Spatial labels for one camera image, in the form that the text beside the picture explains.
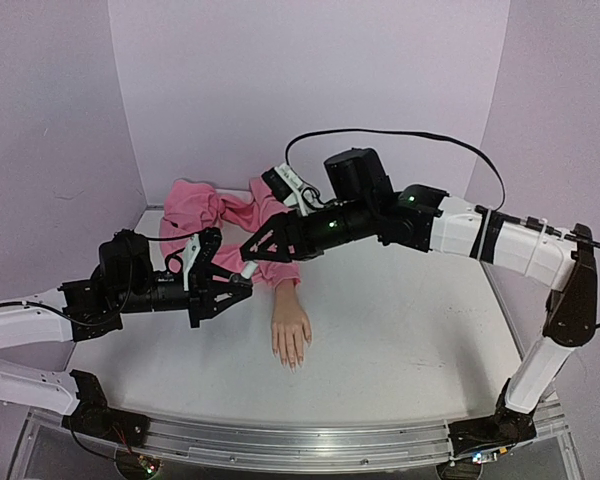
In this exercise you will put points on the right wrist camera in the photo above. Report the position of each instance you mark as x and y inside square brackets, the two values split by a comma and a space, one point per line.
[291, 190]

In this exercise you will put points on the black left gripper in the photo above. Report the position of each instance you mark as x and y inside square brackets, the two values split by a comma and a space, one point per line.
[206, 290]

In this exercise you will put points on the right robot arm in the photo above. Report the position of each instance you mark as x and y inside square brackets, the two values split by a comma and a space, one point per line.
[431, 220]

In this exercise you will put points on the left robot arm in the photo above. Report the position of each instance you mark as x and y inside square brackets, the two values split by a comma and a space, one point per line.
[124, 282]

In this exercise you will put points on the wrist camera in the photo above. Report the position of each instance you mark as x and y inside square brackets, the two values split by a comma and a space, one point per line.
[194, 260]
[291, 190]

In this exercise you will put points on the aluminium front rail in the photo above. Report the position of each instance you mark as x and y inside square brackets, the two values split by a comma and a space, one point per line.
[315, 450]

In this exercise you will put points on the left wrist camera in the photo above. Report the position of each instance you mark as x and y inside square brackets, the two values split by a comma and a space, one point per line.
[194, 260]

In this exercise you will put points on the mannequin hand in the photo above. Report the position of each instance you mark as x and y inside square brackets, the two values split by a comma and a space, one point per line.
[291, 332]

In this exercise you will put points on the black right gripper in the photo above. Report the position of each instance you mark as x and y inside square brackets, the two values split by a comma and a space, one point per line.
[294, 235]

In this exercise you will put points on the pink hoodie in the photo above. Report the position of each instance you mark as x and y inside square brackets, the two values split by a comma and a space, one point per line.
[191, 207]

